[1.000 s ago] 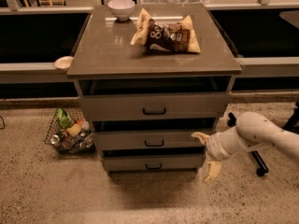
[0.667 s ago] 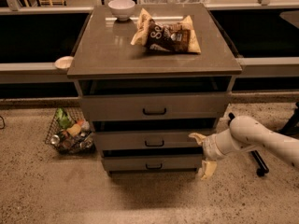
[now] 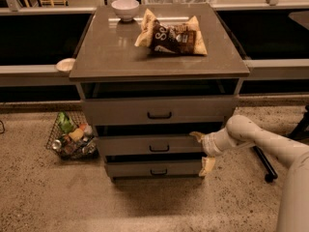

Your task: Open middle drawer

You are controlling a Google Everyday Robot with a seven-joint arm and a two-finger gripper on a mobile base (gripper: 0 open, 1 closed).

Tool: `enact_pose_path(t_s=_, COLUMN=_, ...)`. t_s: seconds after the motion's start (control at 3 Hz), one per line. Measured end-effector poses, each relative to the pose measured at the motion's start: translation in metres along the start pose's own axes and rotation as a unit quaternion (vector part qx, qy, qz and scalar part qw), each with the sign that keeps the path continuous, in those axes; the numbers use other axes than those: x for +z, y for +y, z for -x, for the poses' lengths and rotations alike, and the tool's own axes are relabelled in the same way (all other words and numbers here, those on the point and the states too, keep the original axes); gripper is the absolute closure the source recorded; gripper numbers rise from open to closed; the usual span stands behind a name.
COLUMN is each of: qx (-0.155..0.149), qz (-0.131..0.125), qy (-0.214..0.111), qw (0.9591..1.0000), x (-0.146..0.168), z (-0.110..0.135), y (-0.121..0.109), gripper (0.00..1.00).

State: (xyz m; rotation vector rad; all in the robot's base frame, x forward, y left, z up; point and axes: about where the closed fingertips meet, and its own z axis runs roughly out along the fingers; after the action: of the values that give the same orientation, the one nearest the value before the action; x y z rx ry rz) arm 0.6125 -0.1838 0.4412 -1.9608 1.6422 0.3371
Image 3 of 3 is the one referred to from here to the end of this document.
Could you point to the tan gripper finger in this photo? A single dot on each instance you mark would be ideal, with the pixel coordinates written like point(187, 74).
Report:
point(198, 135)
point(207, 166)

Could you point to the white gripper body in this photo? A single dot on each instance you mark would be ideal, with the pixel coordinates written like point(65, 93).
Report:
point(209, 144)

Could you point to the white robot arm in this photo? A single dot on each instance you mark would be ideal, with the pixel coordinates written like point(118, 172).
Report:
point(241, 132)

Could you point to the grey drawer cabinet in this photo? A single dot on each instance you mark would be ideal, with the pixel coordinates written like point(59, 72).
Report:
point(110, 66)

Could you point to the black wheeled stand base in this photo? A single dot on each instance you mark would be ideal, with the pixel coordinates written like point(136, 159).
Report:
point(300, 132)

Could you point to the brown chip bag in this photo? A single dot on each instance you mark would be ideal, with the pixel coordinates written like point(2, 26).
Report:
point(183, 39)

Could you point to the white bowl on cabinet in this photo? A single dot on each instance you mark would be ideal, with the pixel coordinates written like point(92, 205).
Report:
point(125, 10)

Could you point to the small white bowl on ledge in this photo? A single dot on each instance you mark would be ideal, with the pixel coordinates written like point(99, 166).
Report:
point(65, 65)

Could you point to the wire basket with items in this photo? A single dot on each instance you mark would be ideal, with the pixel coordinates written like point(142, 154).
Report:
point(72, 138)

